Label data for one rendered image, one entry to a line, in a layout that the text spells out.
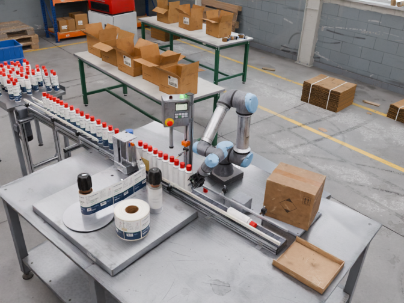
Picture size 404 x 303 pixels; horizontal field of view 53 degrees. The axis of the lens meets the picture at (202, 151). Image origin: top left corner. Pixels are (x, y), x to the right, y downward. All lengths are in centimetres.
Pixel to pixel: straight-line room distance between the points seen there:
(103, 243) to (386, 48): 621
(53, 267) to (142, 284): 118
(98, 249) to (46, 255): 106
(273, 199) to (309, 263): 43
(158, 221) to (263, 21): 708
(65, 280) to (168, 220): 99
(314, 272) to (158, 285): 84
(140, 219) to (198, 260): 39
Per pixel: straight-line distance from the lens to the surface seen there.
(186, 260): 232
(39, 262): 333
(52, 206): 271
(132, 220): 228
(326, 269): 240
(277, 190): 249
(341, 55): 806
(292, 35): 863
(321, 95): 645
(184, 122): 264
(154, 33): 971
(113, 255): 230
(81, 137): 345
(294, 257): 241
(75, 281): 313
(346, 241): 262
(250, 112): 257
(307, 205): 247
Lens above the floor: 248
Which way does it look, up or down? 30 degrees down
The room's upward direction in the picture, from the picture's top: 2 degrees clockwise
